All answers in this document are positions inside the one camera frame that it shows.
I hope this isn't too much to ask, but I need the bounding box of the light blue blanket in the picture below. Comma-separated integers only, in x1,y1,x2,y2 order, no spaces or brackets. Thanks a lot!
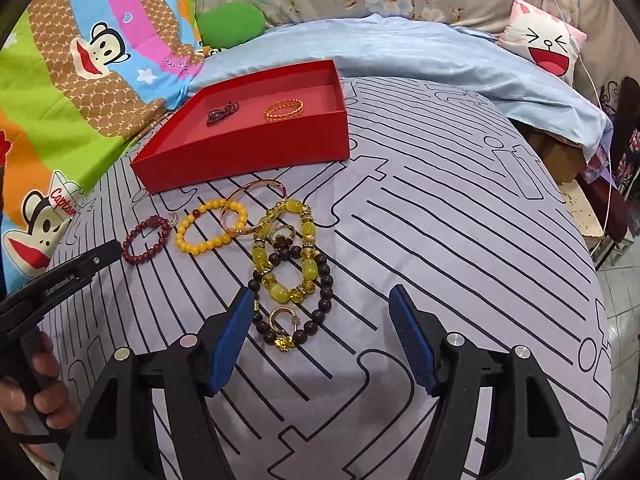
187,12,613,161

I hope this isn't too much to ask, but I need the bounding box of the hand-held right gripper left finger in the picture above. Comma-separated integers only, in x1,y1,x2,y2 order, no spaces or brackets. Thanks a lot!
59,287,256,480

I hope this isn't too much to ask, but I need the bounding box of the dark red bead bracelet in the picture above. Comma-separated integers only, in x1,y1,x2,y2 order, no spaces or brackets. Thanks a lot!
121,215,172,265

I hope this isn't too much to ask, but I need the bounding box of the grey line-print bedsheet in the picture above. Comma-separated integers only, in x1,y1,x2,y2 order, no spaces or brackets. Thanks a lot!
47,75,613,480

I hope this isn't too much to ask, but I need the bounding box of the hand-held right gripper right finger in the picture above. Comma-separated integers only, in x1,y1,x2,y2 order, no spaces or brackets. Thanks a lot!
389,284,583,480

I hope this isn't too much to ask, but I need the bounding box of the gold ring with dark stone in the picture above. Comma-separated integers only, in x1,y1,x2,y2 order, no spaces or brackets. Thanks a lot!
270,225,297,250

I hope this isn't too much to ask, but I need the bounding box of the cat face pillow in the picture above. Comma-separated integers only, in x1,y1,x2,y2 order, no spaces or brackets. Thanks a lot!
495,0,588,82

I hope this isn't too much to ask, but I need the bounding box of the cartoon monkey blanket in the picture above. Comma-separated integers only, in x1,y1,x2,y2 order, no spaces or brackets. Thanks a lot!
0,0,211,281

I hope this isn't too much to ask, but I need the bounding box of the gold hoop ring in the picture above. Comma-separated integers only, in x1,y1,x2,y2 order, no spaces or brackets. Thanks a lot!
267,307,306,333

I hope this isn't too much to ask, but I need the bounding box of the dark beaded necklace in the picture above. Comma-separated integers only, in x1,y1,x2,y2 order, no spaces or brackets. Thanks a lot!
206,101,240,127

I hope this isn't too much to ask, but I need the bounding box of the dark brown bead bracelet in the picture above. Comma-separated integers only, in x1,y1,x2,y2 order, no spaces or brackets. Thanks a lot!
248,245,334,353

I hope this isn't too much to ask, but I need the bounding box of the gold bangle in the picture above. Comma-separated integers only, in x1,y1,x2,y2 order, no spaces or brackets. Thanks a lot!
221,180,288,237

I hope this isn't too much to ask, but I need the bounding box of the yellow-green stone bracelet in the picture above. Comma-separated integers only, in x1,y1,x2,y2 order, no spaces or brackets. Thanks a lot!
251,199,321,306

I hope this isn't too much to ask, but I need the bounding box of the cardboard box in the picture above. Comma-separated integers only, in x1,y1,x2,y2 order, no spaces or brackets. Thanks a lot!
522,125,586,183

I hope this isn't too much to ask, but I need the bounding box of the thin white cable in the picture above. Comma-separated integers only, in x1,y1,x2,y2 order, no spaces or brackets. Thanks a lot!
537,0,617,241

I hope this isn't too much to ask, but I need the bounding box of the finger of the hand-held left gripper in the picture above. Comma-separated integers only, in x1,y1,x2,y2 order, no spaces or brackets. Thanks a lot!
74,240,124,282

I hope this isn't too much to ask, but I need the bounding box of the gold chain bracelet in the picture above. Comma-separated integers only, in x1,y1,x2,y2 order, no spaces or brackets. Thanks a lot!
263,100,305,123

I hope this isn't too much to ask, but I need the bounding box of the yellow bead bracelet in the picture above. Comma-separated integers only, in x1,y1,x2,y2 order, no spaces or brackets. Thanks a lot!
175,200,248,257

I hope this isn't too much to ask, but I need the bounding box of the beige board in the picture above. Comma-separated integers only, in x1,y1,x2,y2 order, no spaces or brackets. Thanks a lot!
557,180,606,251

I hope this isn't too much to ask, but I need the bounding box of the dark red stool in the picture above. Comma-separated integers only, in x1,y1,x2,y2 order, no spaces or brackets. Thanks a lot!
582,175,628,241

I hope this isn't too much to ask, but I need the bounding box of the red jewelry box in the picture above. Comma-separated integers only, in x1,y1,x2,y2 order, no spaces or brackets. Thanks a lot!
130,59,349,193

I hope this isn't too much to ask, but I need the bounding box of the person's left hand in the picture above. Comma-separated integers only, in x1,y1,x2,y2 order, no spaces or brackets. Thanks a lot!
0,332,77,442

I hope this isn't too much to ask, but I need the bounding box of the green pillow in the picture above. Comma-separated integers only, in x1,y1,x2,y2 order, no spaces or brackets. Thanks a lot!
195,1,266,51

